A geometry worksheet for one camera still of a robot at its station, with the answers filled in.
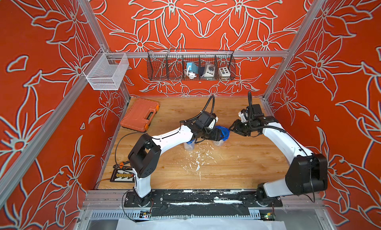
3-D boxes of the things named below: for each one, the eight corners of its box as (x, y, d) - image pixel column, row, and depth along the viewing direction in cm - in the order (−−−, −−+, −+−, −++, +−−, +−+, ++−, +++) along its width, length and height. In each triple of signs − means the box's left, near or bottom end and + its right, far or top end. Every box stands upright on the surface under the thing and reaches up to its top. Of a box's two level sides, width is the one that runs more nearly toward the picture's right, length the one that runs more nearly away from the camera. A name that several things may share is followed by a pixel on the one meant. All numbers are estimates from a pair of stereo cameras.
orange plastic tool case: (121, 127, 103) (118, 123, 99) (137, 102, 119) (135, 97, 115) (146, 133, 100) (144, 129, 96) (159, 106, 116) (158, 102, 112)
